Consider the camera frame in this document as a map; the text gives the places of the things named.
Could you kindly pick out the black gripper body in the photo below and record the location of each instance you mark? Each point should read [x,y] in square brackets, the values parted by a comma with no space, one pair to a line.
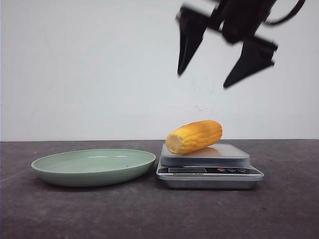
[238,20]

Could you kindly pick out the pale green plate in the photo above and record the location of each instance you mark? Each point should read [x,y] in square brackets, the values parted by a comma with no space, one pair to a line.
[93,167]

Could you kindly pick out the silver digital kitchen scale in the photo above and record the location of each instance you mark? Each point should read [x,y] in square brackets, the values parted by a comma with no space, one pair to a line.
[219,166]

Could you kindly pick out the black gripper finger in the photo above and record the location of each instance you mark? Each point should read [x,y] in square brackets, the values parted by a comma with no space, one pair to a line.
[192,25]
[256,55]

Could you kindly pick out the yellow corn cob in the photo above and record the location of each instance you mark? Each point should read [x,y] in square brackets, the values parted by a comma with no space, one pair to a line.
[193,136]

